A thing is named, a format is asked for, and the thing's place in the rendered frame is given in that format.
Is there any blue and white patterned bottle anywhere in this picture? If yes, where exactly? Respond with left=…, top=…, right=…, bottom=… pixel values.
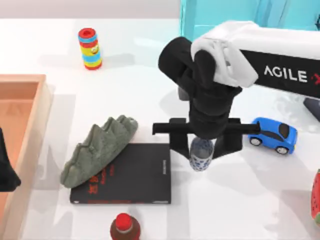
left=189, top=137, right=215, bottom=173

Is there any blue toy car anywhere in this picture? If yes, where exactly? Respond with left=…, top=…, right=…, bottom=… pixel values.
left=247, top=116, right=299, bottom=155

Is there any black book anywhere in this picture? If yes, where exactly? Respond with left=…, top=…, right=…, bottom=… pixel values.
left=69, top=142, right=172, bottom=205

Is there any dark grey flat object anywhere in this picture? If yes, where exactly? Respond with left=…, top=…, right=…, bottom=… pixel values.
left=302, top=97, right=320, bottom=119

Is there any brown bottle with red cap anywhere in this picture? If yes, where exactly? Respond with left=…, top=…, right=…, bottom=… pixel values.
left=110, top=212, right=142, bottom=240

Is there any red watermelon slice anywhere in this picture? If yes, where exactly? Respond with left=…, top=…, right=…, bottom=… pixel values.
left=310, top=168, right=320, bottom=221

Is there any light blue rack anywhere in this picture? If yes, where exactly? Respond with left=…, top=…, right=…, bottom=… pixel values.
left=179, top=0, right=320, bottom=43

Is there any stack of coloured rings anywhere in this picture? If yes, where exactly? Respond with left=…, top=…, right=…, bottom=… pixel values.
left=77, top=27, right=103, bottom=71

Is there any shallow salmon-coloured box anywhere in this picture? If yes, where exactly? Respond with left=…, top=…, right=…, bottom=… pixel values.
left=0, top=74, right=55, bottom=240

